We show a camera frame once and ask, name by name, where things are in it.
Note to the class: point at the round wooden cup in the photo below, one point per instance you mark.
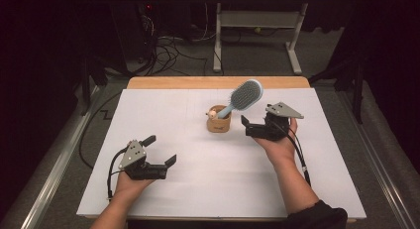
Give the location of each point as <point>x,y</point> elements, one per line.
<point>218,126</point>

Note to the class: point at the person's right hand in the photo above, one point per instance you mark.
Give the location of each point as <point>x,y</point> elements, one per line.
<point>280,149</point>

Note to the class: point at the person's left hand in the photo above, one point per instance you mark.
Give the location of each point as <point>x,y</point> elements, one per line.
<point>128,187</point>

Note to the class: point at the white metal desk frame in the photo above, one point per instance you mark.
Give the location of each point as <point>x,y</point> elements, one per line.
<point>257,19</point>

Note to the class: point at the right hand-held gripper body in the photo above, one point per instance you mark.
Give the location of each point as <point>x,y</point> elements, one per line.
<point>284,110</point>

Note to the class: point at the black sleeve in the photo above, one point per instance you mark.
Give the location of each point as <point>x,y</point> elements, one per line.
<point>320,217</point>

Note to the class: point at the black stand leg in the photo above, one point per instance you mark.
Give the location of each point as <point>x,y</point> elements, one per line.
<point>357,96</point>
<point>86,90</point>

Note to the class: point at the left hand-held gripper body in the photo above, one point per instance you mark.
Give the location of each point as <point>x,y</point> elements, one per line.
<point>132,156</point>

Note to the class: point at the dark computer tower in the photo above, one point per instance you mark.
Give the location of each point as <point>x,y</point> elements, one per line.
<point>145,27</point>

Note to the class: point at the small beige figurine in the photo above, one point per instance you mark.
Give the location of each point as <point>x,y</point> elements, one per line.
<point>212,115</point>

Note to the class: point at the light blue hairbrush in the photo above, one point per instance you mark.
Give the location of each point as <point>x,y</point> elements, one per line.
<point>244,96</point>

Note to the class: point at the aluminium floor rail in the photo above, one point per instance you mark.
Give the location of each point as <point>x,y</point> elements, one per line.
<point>59,169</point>
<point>374,156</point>

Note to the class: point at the small yellow ball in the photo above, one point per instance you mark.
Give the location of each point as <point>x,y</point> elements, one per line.
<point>257,29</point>

